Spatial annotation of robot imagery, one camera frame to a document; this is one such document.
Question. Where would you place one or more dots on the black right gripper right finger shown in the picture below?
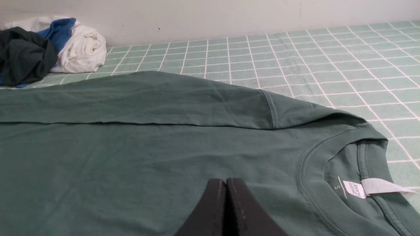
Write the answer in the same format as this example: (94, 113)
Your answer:
(244, 215)

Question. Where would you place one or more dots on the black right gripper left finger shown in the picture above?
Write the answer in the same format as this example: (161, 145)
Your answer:
(207, 217)

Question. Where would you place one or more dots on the green long-sleeve shirt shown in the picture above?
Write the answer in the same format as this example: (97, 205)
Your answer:
(131, 155)

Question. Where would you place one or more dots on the green checkered tablecloth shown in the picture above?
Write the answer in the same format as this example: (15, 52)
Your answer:
(368, 70)

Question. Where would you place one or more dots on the white crumpled garment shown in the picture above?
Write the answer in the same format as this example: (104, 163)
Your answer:
(80, 49)

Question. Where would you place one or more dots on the blue crumpled garment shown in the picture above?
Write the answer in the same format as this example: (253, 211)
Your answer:
(27, 57)

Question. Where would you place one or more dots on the dark green crumpled garment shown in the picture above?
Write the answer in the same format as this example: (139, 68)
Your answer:
(25, 57)

